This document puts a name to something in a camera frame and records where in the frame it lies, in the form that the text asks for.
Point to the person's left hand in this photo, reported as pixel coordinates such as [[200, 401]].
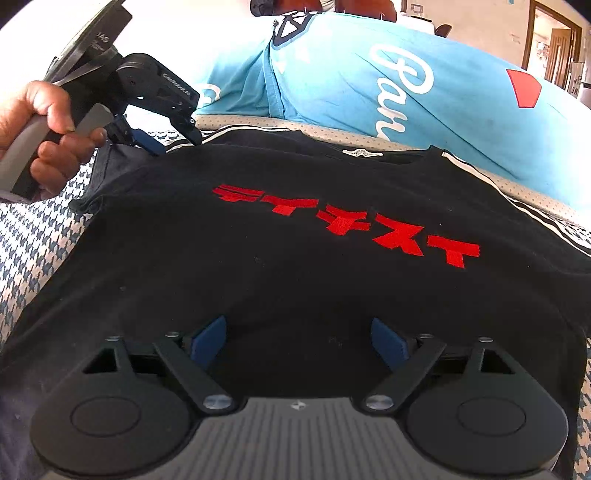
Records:
[[27, 106]]

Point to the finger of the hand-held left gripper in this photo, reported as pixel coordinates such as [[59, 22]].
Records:
[[147, 146], [189, 132]]

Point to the houndstooth sofa seat cover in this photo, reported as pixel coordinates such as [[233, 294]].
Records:
[[32, 240]]

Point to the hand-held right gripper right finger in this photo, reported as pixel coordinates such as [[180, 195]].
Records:
[[388, 342]]

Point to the wooden chair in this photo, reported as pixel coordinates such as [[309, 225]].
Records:
[[364, 7], [295, 4], [443, 30]]

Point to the black t-shirt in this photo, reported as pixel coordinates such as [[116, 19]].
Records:
[[300, 286]]

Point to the table with white cloth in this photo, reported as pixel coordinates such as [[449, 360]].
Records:
[[415, 18]]

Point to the blue printed sofa cover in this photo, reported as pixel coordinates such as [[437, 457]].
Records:
[[351, 74]]

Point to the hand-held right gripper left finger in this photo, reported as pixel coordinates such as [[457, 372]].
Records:
[[210, 340]]

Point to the wooden door frame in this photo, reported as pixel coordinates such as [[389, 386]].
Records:
[[531, 27]]

